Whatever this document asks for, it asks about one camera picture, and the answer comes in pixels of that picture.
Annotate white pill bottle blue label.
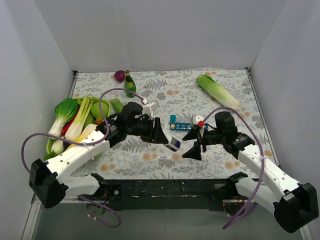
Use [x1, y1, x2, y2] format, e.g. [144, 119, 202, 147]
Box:
[164, 136, 181, 152]

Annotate teal weekly pill organizer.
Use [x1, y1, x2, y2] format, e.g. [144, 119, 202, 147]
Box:
[169, 114, 191, 131]

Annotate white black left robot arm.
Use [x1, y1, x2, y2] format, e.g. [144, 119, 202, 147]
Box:
[29, 102, 170, 209]

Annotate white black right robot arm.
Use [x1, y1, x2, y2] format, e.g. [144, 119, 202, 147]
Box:
[183, 111, 319, 233]

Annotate green cylindrical bottle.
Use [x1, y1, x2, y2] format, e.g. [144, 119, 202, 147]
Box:
[111, 98, 124, 113]

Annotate floral patterned table mat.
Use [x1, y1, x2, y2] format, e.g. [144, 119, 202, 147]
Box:
[73, 69, 278, 179]

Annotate brown mushroom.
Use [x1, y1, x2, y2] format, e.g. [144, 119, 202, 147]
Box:
[95, 117, 104, 125]

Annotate green glass bottle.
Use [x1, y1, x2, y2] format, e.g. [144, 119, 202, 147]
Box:
[124, 70, 137, 98]

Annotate round green cabbage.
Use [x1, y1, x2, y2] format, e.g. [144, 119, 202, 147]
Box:
[90, 102, 109, 119]

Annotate yellow white cabbage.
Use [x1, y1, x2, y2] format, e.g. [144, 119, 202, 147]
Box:
[74, 123, 97, 143]

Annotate purple onion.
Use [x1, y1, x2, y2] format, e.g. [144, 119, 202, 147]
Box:
[114, 70, 126, 83]

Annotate napa cabbage on table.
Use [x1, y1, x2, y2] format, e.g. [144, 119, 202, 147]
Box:
[195, 74, 241, 110]

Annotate green plastic tray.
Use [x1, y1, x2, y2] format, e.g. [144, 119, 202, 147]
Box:
[48, 96, 110, 143]

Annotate celery stalk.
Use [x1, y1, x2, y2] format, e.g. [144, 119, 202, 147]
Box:
[64, 95, 93, 142]

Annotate red chili pepper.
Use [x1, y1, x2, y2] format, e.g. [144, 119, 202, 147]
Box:
[61, 108, 80, 136]

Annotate small bok choy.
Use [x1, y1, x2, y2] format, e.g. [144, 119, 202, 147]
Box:
[51, 140, 65, 155]

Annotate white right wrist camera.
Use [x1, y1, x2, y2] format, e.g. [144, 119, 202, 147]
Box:
[190, 114, 204, 127]

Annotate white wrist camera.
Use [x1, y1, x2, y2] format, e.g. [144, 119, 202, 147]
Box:
[190, 114, 204, 127]
[142, 102, 160, 119]

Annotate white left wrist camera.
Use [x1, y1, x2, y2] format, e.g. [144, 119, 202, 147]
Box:
[142, 102, 160, 119]

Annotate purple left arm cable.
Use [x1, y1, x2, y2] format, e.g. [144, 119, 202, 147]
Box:
[21, 87, 148, 228]

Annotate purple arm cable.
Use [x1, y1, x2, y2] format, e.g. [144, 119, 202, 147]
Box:
[202, 106, 265, 230]
[21, 87, 148, 228]

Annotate black table front rail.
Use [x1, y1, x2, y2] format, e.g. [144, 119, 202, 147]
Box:
[77, 179, 251, 211]

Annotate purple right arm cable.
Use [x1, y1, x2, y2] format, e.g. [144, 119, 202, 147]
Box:
[202, 106, 265, 230]

